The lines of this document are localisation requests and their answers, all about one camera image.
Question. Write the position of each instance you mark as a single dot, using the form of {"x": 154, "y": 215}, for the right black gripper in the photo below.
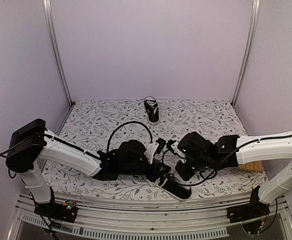
{"x": 186, "y": 174}

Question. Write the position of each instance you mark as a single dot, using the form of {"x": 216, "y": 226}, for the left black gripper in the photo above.
{"x": 155, "y": 173}

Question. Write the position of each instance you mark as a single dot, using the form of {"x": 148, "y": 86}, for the black canvas sneaker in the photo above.
{"x": 152, "y": 109}
{"x": 173, "y": 187}

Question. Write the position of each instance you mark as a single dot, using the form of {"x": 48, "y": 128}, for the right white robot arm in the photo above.
{"x": 197, "y": 153}

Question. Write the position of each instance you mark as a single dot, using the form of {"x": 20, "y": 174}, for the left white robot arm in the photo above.
{"x": 34, "y": 141}

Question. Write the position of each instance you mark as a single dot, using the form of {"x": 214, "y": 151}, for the woven bamboo tray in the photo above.
{"x": 252, "y": 167}

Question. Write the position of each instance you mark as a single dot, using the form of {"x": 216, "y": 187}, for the floral patterned table mat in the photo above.
{"x": 104, "y": 124}

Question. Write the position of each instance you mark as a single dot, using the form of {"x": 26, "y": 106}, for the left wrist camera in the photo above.
{"x": 154, "y": 149}

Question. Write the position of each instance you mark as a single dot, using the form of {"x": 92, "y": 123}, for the front aluminium rail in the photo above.
{"x": 194, "y": 219}

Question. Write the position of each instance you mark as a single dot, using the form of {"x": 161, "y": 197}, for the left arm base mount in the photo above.
{"x": 56, "y": 211}

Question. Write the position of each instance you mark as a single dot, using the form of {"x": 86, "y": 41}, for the right aluminium frame post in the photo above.
{"x": 247, "y": 52}

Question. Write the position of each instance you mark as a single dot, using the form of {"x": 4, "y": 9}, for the aluminium frame post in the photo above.
{"x": 55, "y": 50}
{"x": 247, "y": 52}

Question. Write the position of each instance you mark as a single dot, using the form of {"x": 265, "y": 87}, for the left aluminium frame post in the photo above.
{"x": 55, "y": 50}

